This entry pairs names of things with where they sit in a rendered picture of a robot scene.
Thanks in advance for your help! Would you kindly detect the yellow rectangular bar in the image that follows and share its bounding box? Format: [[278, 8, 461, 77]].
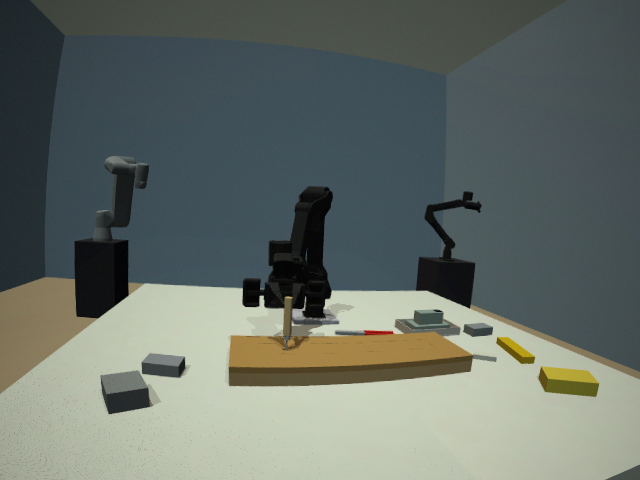
[[497, 337, 535, 364]]

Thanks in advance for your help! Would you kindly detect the wooden-handled awl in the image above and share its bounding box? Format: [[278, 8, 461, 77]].
[[283, 296, 293, 351]]

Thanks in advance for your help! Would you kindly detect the yellow rectangular block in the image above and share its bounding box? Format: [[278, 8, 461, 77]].
[[539, 366, 599, 397]]

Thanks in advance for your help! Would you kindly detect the tan wooden floor panel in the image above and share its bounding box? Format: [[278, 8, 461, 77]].
[[228, 332, 474, 387]]

